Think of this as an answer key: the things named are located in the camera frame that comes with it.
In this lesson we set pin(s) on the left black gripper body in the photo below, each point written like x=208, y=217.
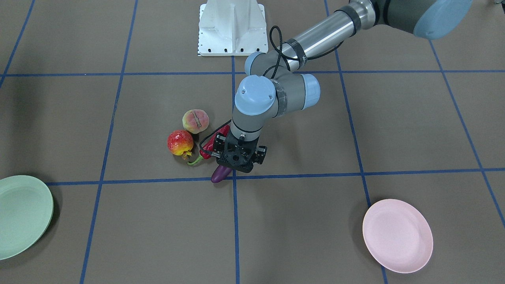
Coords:
x=260, y=154

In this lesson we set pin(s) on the purple eggplant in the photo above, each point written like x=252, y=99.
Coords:
x=220, y=173

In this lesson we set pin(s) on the red yellow pomegranate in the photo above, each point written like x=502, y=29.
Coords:
x=180, y=143

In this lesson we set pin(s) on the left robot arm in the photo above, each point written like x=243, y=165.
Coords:
x=272, y=88

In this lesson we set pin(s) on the red chili pepper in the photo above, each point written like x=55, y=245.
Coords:
x=211, y=146

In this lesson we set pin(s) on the peach fruit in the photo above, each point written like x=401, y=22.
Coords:
x=195, y=121

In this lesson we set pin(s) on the pink plate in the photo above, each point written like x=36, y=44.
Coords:
x=397, y=236

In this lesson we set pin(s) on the green plate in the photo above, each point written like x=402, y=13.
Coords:
x=26, y=209

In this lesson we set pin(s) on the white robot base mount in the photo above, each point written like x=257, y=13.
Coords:
x=232, y=28

